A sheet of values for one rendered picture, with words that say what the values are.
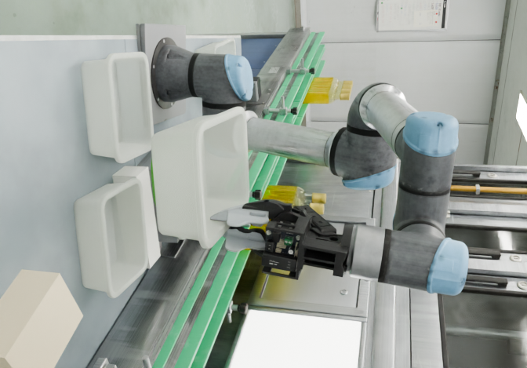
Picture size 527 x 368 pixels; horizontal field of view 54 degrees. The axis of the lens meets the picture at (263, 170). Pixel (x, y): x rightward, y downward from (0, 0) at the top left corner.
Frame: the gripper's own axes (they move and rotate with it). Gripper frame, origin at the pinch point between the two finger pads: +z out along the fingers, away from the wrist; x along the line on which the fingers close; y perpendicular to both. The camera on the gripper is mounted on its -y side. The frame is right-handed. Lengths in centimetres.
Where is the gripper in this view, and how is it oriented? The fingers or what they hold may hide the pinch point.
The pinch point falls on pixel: (219, 220)
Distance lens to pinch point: 79.8
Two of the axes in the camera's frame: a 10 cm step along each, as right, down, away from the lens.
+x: -0.8, 9.5, 3.1
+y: -2.4, 2.8, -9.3
